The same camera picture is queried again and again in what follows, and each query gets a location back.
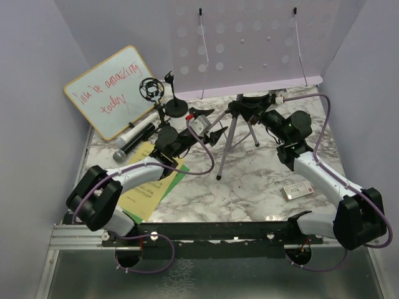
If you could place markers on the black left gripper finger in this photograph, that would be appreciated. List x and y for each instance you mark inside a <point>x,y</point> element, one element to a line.
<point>195,113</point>
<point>214,136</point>

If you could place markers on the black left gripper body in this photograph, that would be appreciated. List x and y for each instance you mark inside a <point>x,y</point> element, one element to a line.
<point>187,141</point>

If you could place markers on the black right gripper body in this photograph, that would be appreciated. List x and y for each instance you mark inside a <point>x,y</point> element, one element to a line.
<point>265,118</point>

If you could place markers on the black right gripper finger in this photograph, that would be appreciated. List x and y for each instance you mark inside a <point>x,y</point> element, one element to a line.
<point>263,101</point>
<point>246,110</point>

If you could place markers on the black round-base mic stand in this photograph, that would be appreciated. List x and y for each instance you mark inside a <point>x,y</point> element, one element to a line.
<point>174,108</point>

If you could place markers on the black tripod mic stand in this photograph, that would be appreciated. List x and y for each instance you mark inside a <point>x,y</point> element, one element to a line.
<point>152,90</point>

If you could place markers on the black condenser microphone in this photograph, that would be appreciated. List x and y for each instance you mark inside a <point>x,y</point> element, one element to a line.
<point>120,155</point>

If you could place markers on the yellow sheet music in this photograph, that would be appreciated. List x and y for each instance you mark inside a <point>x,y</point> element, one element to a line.
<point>146,193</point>

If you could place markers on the white handheld microphone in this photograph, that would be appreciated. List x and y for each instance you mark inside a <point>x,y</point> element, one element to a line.
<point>126,137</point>

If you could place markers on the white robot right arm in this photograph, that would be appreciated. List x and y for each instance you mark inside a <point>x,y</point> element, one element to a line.
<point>359,217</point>

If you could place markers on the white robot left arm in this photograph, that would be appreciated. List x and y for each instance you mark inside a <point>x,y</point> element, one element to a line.
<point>95,197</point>

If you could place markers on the small silver box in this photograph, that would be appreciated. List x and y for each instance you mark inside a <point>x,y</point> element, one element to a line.
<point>297,190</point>

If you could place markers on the yellow-framed whiteboard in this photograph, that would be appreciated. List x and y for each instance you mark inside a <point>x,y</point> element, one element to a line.
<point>108,94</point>

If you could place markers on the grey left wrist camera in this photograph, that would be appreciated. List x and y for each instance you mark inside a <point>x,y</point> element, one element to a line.
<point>200,125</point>

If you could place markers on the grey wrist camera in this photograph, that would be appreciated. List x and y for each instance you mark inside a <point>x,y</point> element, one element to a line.
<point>278,96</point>
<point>200,125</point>

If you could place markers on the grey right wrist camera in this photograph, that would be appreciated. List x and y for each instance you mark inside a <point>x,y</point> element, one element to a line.
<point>278,96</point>

